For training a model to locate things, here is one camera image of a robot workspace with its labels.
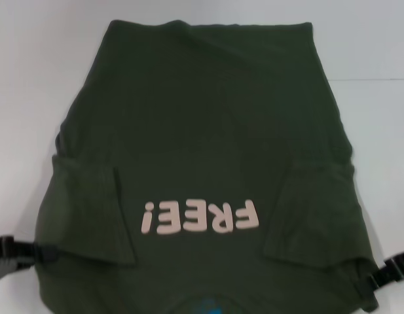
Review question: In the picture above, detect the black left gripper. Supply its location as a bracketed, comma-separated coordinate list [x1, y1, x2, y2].
[0, 235, 57, 283]

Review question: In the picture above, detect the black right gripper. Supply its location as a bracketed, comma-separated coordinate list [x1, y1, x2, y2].
[366, 248, 404, 299]

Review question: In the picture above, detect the dark green FREE t-shirt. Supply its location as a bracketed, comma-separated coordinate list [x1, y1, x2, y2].
[31, 19, 382, 314]

